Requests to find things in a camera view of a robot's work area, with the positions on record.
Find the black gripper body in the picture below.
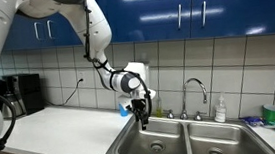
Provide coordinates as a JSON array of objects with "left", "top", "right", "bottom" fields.
[{"left": 125, "top": 97, "right": 151, "bottom": 123}]

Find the blue plastic cup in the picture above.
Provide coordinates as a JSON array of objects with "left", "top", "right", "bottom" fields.
[{"left": 117, "top": 101, "right": 131, "bottom": 118}]

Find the stainless steel double sink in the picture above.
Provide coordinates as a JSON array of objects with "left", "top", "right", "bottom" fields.
[{"left": 100, "top": 104, "right": 275, "bottom": 154}]

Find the chrome gooseneck faucet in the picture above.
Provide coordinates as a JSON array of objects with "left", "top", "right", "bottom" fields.
[{"left": 161, "top": 76, "right": 212, "bottom": 126}]

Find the clear pump soap bottle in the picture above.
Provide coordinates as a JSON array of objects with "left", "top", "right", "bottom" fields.
[{"left": 211, "top": 91, "right": 229, "bottom": 124}]

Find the blue upper cabinet door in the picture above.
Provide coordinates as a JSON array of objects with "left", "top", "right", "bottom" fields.
[
  {"left": 0, "top": 10, "right": 48, "bottom": 54},
  {"left": 187, "top": 0, "right": 275, "bottom": 43},
  {"left": 90, "top": 0, "right": 194, "bottom": 48},
  {"left": 42, "top": 10, "right": 87, "bottom": 50}
]

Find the blue snack bag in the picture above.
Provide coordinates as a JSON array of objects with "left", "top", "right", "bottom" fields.
[{"left": 240, "top": 114, "right": 266, "bottom": 129}]

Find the black coffee maker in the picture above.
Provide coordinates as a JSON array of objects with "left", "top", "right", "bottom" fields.
[{"left": 0, "top": 71, "right": 46, "bottom": 120}]

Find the green plastic cup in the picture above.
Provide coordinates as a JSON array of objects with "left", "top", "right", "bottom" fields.
[{"left": 261, "top": 103, "right": 275, "bottom": 123}]

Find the steel coffee carafe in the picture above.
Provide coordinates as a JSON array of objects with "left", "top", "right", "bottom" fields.
[{"left": 0, "top": 90, "right": 28, "bottom": 120}]

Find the white wall soap dispenser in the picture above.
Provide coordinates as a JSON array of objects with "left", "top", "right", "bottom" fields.
[{"left": 141, "top": 62, "right": 153, "bottom": 91}]

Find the white wall power outlet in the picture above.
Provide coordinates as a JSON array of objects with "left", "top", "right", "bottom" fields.
[{"left": 76, "top": 71, "right": 87, "bottom": 89}]

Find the black power cord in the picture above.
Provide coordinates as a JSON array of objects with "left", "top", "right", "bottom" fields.
[{"left": 45, "top": 78, "right": 87, "bottom": 108}]

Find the silver cabinet door handle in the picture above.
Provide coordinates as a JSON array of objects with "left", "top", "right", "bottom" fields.
[
  {"left": 199, "top": 0, "right": 209, "bottom": 29},
  {"left": 32, "top": 21, "right": 41, "bottom": 42},
  {"left": 174, "top": 3, "right": 185, "bottom": 31},
  {"left": 45, "top": 19, "right": 57, "bottom": 41}
]

